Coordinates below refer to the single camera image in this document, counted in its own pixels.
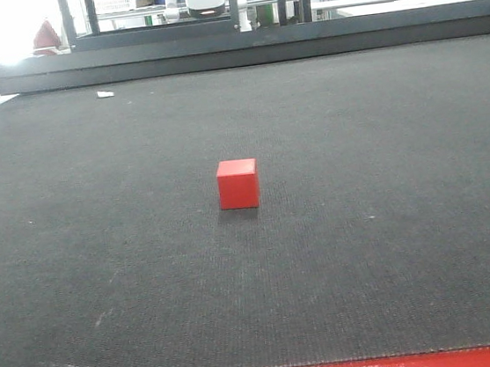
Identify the red cloth object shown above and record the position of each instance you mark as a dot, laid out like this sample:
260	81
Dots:
46	40

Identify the black metal frame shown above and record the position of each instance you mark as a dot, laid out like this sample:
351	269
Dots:
202	45

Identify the red magnetic cube block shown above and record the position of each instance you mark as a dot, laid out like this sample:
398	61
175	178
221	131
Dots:
238	184

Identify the dark grey woven mat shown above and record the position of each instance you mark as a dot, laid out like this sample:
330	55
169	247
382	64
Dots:
372	237

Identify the white paper scrap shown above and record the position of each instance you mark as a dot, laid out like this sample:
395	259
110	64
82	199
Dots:
104	95

